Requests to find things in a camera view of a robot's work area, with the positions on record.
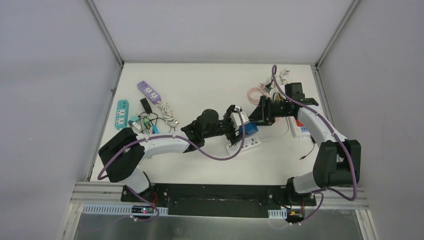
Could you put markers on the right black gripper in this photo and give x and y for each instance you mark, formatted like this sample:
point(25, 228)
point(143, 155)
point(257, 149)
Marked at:
point(262, 114)

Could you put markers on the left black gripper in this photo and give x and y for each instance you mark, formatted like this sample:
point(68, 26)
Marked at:
point(228, 120)

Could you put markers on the dark blue cube adapter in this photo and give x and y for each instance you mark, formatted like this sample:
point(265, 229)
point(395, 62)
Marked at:
point(250, 129)

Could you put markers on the white USB power strip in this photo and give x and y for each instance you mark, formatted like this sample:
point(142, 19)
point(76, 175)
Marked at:
point(248, 144)

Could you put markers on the light blue plug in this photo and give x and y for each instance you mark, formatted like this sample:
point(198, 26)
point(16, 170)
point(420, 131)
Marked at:
point(155, 129)

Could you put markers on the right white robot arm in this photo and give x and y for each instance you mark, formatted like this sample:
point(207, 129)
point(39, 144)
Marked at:
point(338, 159)

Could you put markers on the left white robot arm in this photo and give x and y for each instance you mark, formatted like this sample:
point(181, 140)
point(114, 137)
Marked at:
point(122, 154)

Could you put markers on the white multi-plug adapter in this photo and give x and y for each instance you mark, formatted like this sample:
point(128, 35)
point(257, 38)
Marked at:
point(136, 125)

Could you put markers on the white long power strip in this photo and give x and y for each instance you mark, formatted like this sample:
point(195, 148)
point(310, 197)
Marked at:
point(297, 129)

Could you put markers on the green USB charger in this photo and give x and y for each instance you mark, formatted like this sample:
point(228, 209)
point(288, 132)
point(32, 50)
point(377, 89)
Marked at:
point(146, 122)

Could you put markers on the black charger brick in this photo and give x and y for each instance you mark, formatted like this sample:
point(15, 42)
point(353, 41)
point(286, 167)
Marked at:
point(146, 106)

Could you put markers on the teal charger block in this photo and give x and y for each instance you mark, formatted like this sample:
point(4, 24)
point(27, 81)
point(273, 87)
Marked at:
point(134, 119)

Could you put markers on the purple power strip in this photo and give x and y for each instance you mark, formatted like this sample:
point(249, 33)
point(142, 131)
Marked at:
point(149, 92)

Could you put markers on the teal power strip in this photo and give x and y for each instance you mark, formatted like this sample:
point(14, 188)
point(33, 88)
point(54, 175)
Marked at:
point(122, 114)

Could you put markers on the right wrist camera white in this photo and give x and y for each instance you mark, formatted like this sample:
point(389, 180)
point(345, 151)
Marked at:
point(267, 86)

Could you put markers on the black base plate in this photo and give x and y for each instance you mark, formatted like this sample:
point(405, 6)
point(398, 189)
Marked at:
point(220, 200)

